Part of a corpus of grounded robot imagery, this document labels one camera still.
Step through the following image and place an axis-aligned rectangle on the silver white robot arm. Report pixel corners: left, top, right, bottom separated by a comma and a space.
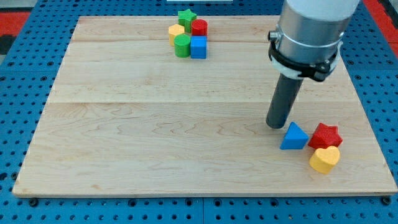
268, 0, 359, 82

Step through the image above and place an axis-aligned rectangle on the green star block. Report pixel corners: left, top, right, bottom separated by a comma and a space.
177, 9, 197, 33

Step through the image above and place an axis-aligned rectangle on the red star block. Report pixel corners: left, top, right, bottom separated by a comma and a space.
308, 123, 343, 149

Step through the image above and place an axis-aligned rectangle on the blue cube block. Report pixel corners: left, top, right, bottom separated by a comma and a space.
190, 35, 207, 59

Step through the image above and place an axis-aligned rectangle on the green cylinder block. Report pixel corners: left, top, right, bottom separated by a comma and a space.
174, 34, 191, 58

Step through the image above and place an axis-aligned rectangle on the light wooden board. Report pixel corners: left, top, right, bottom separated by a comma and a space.
12, 16, 397, 198

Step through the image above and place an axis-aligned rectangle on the red cylinder block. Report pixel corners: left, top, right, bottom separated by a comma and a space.
191, 19, 208, 36

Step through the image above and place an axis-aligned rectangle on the yellow hexagon block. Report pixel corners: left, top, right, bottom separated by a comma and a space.
168, 24, 185, 46

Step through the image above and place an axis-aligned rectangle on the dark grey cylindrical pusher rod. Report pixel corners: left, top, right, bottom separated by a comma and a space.
266, 74, 303, 129

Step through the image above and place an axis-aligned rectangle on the blue triangle block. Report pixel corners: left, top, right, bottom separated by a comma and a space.
280, 122, 309, 150

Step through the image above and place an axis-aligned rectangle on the yellow heart block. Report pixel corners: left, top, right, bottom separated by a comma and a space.
309, 146, 340, 174

